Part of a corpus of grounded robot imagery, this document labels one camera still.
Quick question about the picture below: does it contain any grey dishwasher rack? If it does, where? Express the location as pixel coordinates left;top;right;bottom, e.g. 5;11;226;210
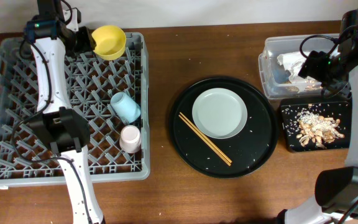
0;32;150;189

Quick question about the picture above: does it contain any black rectangular tray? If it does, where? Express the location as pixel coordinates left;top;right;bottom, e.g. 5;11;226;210
279;96;352;152

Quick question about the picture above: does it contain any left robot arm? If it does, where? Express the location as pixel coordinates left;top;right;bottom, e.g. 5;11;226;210
23;0;105;223

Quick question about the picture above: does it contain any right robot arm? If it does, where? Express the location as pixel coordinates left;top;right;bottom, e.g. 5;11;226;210
274;9;358;224

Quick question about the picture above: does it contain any round black tray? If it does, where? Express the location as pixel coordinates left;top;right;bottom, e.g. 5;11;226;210
168;77;279;179

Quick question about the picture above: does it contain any brown snack wrapper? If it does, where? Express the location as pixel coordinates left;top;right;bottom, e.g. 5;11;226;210
283;81;323;93

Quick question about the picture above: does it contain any blue cup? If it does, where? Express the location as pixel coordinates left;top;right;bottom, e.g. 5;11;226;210
110;92;141;123

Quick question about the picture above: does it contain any wooden chopstick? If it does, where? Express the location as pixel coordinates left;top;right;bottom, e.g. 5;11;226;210
180;111;233;164
178;113;231;167

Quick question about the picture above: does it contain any white tissue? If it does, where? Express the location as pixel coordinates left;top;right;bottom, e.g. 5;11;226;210
277;52;316;83

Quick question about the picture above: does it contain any food scraps pile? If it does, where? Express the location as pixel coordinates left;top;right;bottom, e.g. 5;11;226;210
296;110;345;149

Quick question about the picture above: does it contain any grey round plate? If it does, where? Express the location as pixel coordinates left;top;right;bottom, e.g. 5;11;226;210
191;88;248;139

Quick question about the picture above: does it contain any yellow bowl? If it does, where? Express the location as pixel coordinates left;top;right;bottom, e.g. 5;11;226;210
91;25;126;60

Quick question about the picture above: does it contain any pink cup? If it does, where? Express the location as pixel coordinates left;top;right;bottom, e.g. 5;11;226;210
119;125;141;154

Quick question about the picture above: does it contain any clear plastic bin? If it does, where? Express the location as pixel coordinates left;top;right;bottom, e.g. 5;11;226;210
259;35;334;100

